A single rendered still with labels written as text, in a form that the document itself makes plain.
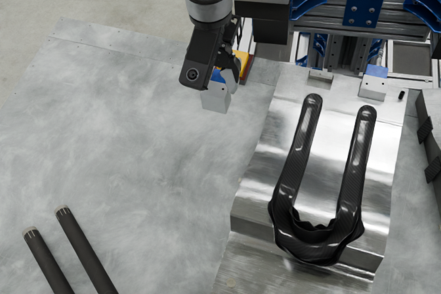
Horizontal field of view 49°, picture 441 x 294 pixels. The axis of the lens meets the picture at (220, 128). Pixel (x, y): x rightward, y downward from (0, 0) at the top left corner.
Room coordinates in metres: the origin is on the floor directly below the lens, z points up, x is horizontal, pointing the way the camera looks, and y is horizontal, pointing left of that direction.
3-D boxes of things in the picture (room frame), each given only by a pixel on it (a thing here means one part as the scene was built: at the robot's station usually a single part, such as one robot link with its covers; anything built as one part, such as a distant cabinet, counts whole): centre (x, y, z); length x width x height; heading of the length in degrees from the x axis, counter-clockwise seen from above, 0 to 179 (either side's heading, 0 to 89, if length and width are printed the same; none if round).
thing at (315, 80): (0.59, -0.22, 0.87); 0.05 x 0.05 x 0.04; 64
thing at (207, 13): (0.58, -0.01, 1.17); 0.08 x 0.08 x 0.05
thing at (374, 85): (0.58, -0.34, 0.89); 0.13 x 0.05 x 0.05; 154
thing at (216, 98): (0.59, -0.02, 0.93); 0.13 x 0.05 x 0.05; 154
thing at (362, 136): (0.37, -0.18, 0.92); 0.35 x 0.16 x 0.09; 154
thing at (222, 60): (0.58, -0.02, 1.09); 0.09 x 0.08 x 0.12; 154
